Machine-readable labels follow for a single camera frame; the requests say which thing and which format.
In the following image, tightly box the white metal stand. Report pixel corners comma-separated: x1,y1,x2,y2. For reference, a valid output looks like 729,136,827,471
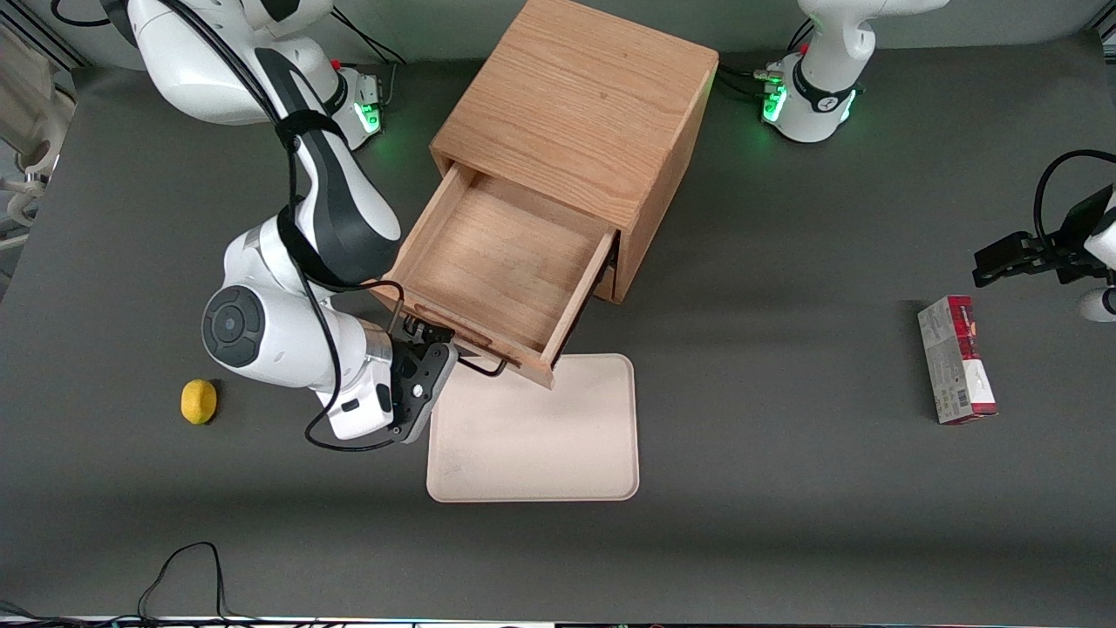
0,144,51,254

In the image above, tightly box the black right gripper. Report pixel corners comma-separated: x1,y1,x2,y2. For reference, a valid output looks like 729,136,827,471
391,319,459,446

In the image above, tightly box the yellow lemon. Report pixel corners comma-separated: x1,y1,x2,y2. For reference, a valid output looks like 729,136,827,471
180,379,218,427

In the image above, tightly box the black base cable bundle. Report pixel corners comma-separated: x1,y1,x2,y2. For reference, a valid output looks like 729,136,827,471
331,7,409,107
715,17,816,101

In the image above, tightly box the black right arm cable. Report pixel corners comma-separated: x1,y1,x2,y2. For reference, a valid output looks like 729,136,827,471
52,0,406,453

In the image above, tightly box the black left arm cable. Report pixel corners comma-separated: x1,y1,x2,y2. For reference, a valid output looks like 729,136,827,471
1033,148,1116,258

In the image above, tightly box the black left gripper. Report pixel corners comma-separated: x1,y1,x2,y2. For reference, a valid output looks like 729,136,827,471
973,185,1116,288

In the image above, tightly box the beige plastic tray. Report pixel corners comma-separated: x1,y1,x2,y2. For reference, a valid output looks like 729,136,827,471
425,353,640,504

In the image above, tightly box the wooden drawer cabinet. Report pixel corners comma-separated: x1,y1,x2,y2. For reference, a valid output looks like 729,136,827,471
429,0,720,304

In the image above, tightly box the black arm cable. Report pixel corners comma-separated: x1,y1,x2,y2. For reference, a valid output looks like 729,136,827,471
1033,148,1116,258
52,0,406,453

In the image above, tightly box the red plaid carton box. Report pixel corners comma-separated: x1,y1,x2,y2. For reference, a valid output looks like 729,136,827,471
917,295,999,427

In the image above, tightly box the beige cloth bag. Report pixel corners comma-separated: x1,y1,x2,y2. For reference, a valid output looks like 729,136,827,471
0,26,79,175

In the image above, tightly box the thin black floor cable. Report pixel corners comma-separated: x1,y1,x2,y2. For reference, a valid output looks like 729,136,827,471
138,542,232,622

